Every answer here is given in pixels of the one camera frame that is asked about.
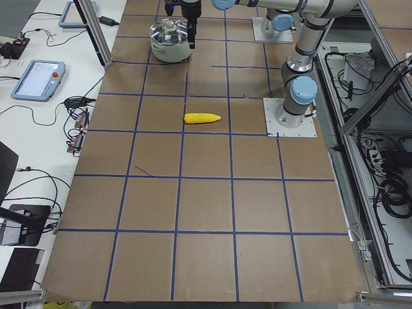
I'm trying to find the blue teach pendant near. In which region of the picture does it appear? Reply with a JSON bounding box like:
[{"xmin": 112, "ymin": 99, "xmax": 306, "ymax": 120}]
[{"xmin": 10, "ymin": 59, "xmax": 66, "ymax": 102}]

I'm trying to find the black laptop edge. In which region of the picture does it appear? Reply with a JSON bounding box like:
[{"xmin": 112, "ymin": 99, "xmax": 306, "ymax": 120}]
[{"xmin": 0, "ymin": 142, "xmax": 19, "ymax": 203}]

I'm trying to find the black electronics board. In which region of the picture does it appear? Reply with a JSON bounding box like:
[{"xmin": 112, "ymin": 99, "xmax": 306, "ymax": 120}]
[{"xmin": 1, "ymin": 37, "xmax": 30, "ymax": 59}]

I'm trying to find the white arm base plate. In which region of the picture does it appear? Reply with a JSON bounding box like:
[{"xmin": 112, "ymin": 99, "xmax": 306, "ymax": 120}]
[{"xmin": 263, "ymin": 98, "xmax": 317, "ymax": 138}]

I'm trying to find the blue teach pendant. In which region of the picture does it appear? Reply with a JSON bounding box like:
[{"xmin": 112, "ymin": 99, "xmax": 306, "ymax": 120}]
[
  {"xmin": 59, "ymin": 1, "xmax": 84, "ymax": 28},
  {"xmin": 10, "ymin": 59, "xmax": 66, "ymax": 102}
]

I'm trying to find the pale green cooking pot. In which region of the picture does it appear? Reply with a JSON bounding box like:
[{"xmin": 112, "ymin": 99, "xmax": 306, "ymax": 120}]
[{"xmin": 150, "ymin": 38, "xmax": 192, "ymax": 64}]

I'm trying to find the yellow corn cob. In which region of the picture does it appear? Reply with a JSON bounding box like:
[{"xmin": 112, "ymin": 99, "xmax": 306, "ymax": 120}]
[{"xmin": 183, "ymin": 113, "xmax": 221, "ymax": 124}]

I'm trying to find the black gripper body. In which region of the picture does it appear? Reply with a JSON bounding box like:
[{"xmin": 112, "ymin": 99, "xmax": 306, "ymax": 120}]
[{"xmin": 181, "ymin": 0, "xmax": 201, "ymax": 21}]

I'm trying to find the small usb hub lower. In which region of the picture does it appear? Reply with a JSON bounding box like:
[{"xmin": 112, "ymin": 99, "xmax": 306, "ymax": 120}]
[{"xmin": 66, "ymin": 134, "xmax": 84, "ymax": 154}]

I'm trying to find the black power adapter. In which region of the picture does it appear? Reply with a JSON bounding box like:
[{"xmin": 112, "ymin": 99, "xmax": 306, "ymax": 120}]
[{"xmin": 98, "ymin": 16, "xmax": 120, "ymax": 26}]

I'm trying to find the black cable bundle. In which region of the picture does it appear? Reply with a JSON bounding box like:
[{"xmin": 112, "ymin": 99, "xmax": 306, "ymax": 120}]
[{"xmin": 357, "ymin": 128, "xmax": 412, "ymax": 284}]

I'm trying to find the aluminium frame post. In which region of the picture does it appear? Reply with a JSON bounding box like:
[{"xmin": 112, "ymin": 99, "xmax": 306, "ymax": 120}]
[{"xmin": 73, "ymin": 0, "xmax": 113, "ymax": 68}]

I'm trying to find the white paper box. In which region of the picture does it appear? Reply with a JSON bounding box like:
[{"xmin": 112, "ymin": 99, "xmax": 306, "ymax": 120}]
[{"xmin": 343, "ymin": 52, "xmax": 375, "ymax": 90}]

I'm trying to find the small usb hub upper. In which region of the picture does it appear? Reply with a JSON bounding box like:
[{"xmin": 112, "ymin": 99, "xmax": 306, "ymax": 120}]
[{"xmin": 75, "ymin": 111, "xmax": 89, "ymax": 129}]

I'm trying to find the blue teach pendant far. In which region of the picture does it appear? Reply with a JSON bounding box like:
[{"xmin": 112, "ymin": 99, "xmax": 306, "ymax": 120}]
[{"xmin": 59, "ymin": 1, "xmax": 84, "ymax": 28}]

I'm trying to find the glass pot lid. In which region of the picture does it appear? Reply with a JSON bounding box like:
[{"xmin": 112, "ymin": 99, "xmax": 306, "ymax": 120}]
[{"xmin": 149, "ymin": 19, "xmax": 187, "ymax": 46}]

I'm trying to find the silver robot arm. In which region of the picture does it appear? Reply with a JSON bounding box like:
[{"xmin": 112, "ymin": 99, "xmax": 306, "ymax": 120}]
[
  {"xmin": 211, "ymin": 0, "xmax": 357, "ymax": 78},
  {"xmin": 261, "ymin": 8, "xmax": 294, "ymax": 36}
]

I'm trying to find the aluminium side rail frame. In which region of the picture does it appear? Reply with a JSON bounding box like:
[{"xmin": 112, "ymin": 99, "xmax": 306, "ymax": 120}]
[{"xmin": 318, "ymin": 1, "xmax": 411, "ymax": 292}]

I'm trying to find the brown paper table mat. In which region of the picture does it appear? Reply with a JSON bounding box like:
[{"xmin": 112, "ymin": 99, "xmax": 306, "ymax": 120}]
[{"xmin": 43, "ymin": 1, "xmax": 362, "ymax": 302}]

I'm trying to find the black monitor stand base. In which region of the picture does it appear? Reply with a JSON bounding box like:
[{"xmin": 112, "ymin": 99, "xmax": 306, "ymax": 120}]
[{"xmin": 1, "ymin": 204, "xmax": 53, "ymax": 247}]

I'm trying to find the small usb hub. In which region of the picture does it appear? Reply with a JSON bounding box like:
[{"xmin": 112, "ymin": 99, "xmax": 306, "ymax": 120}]
[
  {"xmin": 75, "ymin": 111, "xmax": 89, "ymax": 129},
  {"xmin": 66, "ymin": 134, "xmax": 84, "ymax": 154}
]

